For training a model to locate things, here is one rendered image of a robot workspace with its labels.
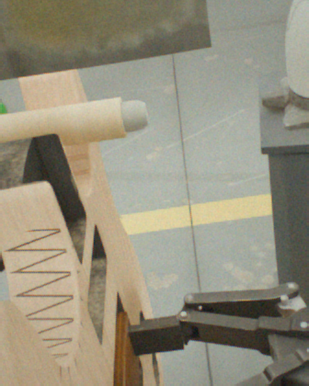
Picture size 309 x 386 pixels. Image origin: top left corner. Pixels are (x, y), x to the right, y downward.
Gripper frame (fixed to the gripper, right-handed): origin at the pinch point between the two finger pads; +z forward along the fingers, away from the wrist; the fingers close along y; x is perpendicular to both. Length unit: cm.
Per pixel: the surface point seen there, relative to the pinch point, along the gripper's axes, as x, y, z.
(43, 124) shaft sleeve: 18.5, 10.3, 3.5
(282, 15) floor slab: -90, 267, -51
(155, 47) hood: 30.2, -5.1, -7.1
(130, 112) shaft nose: 18.1, 10.6, -3.3
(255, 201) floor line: -99, 143, -21
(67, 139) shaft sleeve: 17.1, 9.9, 2.0
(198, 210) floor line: -98, 143, -2
